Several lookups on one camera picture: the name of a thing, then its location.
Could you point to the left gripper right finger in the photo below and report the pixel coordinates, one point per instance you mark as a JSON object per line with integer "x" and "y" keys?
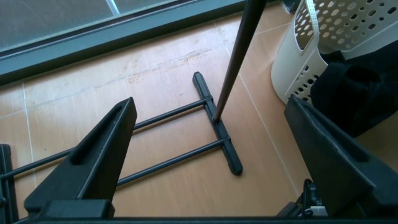
{"x": 335, "y": 161}

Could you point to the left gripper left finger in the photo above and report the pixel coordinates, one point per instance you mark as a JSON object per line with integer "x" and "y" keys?
{"x": 90, "y": 168}

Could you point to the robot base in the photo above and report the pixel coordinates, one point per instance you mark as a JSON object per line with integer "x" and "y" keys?
{"x": 311, "y": 205}

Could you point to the heap of clothes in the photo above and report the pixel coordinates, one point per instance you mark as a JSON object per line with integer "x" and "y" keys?
{"x": 357, "y": 93}

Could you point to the white laundry basket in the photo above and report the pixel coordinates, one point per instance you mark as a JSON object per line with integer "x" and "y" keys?
{"x": 295, "y": 71}

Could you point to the black clothes rack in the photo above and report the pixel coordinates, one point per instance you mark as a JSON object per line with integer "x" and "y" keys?
{"x": 222, "y": 133}

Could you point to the window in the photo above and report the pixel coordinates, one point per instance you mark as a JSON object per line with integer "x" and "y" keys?
{"x": 93, "y": 43}

